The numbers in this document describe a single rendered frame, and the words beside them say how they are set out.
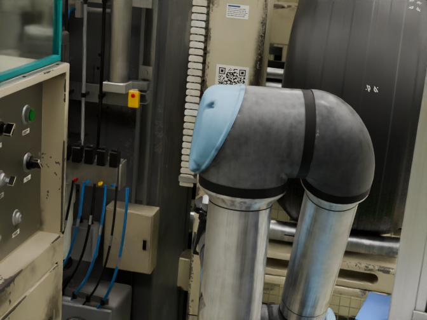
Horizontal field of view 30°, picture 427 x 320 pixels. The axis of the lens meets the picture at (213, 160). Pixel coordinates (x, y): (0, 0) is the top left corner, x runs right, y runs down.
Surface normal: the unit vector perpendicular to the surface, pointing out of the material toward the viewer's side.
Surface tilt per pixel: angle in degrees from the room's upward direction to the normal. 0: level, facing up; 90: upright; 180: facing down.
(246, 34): 90
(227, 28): 90
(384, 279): 90
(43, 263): 90
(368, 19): 45
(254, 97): 35
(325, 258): 113
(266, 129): 75
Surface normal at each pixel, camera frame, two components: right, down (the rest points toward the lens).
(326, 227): -0.18, 0.60
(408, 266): -0.38, 0.23
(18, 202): 0.98, 0.13
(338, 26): -0.11, -0.40
